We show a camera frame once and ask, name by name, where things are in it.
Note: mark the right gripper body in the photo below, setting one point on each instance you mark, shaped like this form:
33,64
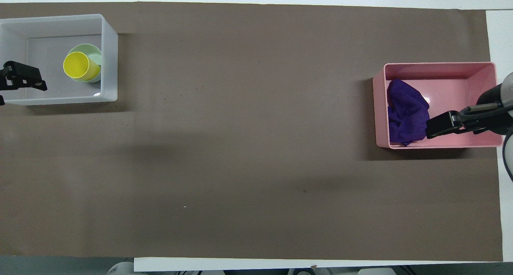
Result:
497,94

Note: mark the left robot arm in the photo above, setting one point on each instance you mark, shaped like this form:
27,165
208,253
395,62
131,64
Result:
120,268

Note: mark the pink plastic box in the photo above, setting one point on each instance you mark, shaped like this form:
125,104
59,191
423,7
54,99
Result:
445,70

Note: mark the translucent white plastic box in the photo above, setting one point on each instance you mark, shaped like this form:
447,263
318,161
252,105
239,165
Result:
60,26

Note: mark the purple cloth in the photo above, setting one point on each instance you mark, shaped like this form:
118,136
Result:
406,110

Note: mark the light green cup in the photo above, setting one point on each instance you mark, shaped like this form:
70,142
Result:
86,48

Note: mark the yellow cup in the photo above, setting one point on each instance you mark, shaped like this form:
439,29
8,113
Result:
78,66

